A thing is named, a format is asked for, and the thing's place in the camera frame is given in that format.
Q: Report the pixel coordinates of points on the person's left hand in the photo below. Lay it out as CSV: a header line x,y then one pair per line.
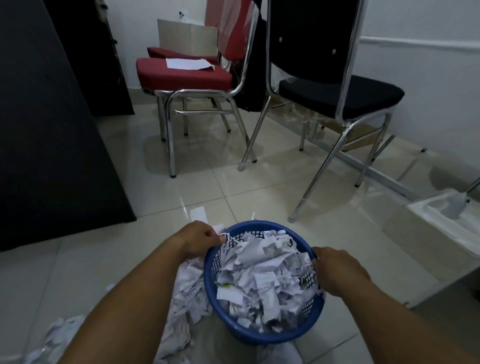
x,y
202,240

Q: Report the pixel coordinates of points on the person's right hand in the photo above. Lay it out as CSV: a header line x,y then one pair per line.
x,y
339,272

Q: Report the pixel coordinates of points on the pile of shredded white paper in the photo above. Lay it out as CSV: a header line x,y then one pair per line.
x,y
187,300

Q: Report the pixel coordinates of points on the blue plastic mesh wastebasket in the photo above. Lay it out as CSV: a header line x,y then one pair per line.
x,y
262,333

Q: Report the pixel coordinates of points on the person's right forearm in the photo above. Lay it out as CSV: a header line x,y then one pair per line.
x,y
405,330

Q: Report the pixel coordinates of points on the person's left forearm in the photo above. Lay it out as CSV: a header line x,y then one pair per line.
x,y
131,318

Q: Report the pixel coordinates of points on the white tiled floor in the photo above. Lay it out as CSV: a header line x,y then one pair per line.
x,y
225,180

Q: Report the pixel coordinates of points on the brown wooden board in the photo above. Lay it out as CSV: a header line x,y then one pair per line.
x,y
362,138

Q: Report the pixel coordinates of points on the red chrome chair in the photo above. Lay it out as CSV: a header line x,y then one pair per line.
x,y
180,77
161,52

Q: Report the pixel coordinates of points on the black hanging bag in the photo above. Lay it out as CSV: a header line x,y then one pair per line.
x,y
255,75

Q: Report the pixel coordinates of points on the black chrome chair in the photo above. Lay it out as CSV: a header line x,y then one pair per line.
x,y
337,93

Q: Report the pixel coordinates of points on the black table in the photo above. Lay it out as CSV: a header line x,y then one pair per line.
x,y
48,131

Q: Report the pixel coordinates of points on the beige cardboard box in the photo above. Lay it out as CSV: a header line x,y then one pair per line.
x,y
187,37

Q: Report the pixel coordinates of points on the black cabinet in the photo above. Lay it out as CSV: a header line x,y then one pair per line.
x,y
97,56

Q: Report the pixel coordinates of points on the white wall socket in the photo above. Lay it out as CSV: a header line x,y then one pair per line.
x,y
182,14

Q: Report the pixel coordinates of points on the white wall conduit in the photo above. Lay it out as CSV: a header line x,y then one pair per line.
x,y
412,43

